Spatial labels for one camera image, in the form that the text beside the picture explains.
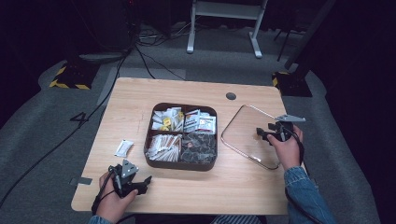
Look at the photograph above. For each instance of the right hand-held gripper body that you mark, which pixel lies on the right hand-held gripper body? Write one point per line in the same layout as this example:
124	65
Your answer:
281	130

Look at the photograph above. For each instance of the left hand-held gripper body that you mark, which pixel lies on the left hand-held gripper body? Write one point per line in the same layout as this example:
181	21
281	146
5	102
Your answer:
126	182

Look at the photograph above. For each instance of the transparent box lid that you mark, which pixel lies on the transparent box lid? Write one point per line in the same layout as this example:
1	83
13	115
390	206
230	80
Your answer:
246	133

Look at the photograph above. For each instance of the small white packet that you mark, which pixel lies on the small white packet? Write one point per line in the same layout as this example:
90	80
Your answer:
124	148

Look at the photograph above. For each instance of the brown divided box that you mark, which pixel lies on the brown divided box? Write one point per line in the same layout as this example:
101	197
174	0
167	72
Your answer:
179	165

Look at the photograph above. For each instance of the person's right hand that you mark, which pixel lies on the person's right hand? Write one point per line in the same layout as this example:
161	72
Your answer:
288	154

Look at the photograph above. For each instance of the person's left hand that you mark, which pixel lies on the person's left hand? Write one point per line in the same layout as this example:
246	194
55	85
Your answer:
113	207

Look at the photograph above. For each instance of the pile of brown white sachets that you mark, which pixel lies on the pile of brown white sachets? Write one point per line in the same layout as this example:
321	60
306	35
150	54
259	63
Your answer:
164	147

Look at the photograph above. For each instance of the black yellow striped base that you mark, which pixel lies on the black yellow striped base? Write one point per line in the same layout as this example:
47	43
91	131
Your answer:
292	85
73	79

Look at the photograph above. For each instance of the pile of dark packets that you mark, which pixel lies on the pile of dark packets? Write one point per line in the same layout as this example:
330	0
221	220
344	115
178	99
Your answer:
199	149

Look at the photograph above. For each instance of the pile of red-label white packets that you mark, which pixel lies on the pile of red-label white packets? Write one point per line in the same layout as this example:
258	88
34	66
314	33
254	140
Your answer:
200	123

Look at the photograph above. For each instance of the pile of white yellow packets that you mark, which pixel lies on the pile of white yellow packets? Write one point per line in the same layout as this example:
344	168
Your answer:
166	119

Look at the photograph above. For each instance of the person's striped clothing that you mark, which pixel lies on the person's striped clothing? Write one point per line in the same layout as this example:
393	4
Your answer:
236	219

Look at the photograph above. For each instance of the dark slanted post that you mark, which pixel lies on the dark slanted post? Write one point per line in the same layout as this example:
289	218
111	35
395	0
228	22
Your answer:
308	34

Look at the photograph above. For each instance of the white metal stand frame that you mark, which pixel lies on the white metal stand frame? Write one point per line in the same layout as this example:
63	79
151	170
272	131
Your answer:
224	11

